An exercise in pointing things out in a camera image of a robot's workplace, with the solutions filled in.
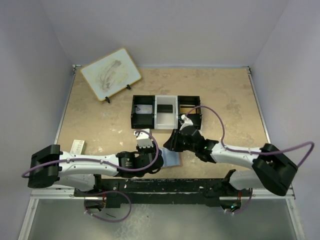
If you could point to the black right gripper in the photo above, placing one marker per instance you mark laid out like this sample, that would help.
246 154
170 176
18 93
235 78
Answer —
172 143

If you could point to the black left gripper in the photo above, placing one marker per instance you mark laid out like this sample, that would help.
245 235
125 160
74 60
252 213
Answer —
152 149

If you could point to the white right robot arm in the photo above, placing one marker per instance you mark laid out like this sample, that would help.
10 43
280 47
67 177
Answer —
272 172

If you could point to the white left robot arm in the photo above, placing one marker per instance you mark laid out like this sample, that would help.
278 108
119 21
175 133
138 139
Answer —
52 166

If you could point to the gold card in bin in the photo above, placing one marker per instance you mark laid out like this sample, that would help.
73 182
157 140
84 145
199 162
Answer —
184 109

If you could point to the black card in bin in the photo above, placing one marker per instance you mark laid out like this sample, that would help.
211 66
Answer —
165 108

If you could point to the silver card in bin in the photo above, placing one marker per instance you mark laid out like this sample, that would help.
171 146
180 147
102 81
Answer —
143 109

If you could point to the black right bin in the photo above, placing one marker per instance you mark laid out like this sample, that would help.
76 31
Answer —
191 100

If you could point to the black bin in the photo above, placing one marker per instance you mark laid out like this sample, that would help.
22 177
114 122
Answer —
191 100
138 121

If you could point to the white middle bin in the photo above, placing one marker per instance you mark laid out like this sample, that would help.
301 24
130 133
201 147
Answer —
166 121

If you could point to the black left bin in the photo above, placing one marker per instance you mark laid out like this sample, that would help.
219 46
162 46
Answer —
138 121

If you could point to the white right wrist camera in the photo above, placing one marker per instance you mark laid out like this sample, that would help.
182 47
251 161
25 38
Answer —
184 121

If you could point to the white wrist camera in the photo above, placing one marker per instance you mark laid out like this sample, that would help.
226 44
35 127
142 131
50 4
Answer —
143 139
184 121

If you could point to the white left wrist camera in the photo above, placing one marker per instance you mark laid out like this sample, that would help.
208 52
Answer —
143 139

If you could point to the whiteboard with orange frame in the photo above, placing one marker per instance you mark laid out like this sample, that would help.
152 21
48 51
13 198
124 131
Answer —
111 74

